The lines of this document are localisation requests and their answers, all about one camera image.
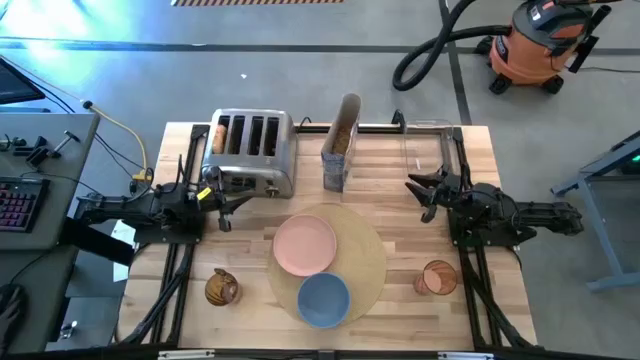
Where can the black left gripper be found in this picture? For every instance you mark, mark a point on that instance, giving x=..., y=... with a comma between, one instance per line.
x=215, y=202

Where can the silver metal bracket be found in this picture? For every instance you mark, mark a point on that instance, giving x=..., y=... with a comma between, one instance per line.
x=185, y=354
x=465, y=356

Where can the small metal clamp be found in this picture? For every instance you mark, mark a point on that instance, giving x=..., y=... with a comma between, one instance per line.
x=68, y=330

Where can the black device with green light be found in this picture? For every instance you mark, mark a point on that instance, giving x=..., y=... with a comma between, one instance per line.
x=632, y=150

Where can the round woven straw placemat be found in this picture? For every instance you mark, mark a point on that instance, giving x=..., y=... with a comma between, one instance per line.
x=360, y=250

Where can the pink plate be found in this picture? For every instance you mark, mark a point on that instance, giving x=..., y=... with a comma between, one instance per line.
x=305, y=245

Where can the blue bowl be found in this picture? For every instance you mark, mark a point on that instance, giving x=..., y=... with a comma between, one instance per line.
x=324, y=300

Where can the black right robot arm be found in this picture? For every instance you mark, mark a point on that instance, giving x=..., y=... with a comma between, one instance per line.
x=545, y=217

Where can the orange shop vacuum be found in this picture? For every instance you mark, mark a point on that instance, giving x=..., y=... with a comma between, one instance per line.
x=525, y=55

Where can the black aluminium crossbar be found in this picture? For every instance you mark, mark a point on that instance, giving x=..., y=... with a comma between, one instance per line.
x=380, y=129

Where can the white paper sheet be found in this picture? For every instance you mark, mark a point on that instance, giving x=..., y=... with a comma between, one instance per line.
x=120, y=272

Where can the black keyboard with red backlight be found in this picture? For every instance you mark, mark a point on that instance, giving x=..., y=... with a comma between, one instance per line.
x=20, y=205

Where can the pink-orange drinking glass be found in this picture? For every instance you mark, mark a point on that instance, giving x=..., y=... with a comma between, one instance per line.
x=440, y=277

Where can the black table edge rail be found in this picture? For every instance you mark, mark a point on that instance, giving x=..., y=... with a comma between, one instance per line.
x=250, y=356

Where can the silver four-slot toaster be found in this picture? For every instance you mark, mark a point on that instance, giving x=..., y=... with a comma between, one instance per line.
x=287, y=150

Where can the yellow tape tag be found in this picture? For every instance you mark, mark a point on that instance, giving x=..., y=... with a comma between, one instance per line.
x=204, y=194

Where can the grey-blue metal table frame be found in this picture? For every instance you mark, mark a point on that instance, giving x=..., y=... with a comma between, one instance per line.
x=615, y=281

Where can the black diagonal panel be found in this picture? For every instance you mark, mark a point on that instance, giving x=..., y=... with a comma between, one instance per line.
x=95, y=242

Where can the amber ribbed glass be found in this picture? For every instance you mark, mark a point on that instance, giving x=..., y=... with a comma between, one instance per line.
x=220, y=295

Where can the small black rail bracket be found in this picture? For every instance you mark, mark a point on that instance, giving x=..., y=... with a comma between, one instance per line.
x=398, y=120

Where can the dark grey side desk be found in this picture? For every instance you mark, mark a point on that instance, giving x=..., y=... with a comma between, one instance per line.
x=40, y=300

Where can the clear plastic bin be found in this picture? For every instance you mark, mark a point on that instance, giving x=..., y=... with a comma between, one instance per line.
x=425, y=145

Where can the black computer monitor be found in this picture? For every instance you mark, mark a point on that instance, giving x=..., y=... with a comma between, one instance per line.
x=15, y=85

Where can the clear cereal container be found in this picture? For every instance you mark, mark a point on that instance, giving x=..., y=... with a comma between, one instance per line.
x=335, y=170

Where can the black desk clamp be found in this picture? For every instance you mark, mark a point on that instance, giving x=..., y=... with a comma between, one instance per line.
x=37, y=156

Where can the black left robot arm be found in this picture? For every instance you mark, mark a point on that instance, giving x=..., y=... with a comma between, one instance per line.
x=125, y=207

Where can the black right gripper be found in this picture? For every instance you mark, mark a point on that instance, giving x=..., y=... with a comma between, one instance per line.
x=452, y=192

